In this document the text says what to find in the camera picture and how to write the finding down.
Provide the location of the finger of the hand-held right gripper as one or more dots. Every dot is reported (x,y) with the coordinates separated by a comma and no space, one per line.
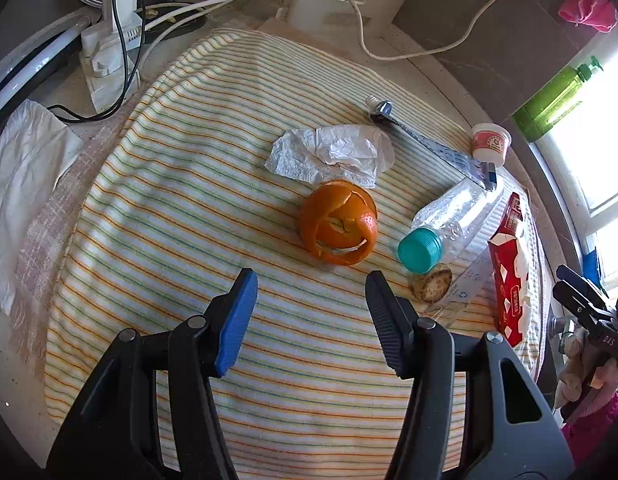
(581,306)
(581,285)

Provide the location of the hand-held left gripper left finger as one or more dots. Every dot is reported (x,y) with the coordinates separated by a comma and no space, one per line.
(236,320)

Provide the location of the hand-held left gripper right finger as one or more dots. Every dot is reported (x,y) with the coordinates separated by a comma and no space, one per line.
(389,325)

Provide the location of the red white carton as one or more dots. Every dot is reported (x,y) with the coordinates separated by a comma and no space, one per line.
(509,270)

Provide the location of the orange peel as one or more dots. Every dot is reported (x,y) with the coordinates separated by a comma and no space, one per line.
(321,220)

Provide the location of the clear plastic bottle teal cap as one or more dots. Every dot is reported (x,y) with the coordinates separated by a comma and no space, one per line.
(454,215)

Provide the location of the white tissue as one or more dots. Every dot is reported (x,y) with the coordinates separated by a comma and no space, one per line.
(329,152)

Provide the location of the person's right forearm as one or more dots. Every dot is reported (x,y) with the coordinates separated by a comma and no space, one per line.
(594,425)

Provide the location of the person's right hand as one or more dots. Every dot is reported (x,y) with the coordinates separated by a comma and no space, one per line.
(571,375)

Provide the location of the blue plastic item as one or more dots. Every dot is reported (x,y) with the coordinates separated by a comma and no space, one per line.
(593,265)

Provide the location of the metal faucet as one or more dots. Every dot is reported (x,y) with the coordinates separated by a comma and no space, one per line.
(559,332)

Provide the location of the clear plastic wrapper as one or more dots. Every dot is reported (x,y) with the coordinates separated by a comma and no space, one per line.
(466,290)

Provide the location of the striped cloth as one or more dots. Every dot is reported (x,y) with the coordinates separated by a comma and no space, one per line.
(189,185)

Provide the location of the small white red cup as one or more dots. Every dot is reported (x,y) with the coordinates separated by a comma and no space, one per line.
(490,144)

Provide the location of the flattened toothpaste tube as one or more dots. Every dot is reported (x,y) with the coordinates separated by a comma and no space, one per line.
(439,147)

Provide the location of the green plastic bottle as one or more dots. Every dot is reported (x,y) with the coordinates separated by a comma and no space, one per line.
(554,100)

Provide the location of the pinkish woven cloth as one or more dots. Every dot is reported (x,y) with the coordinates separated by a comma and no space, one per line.
(54,230)

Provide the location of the white cloth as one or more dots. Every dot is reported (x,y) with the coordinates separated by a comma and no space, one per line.
(24,175)

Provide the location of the pink rag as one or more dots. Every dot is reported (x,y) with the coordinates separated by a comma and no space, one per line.
(589,7)

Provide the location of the white power strip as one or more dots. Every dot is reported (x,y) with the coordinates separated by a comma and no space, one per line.
(109,60)

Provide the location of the window frame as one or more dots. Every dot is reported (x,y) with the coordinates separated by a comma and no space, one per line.
(564,180)

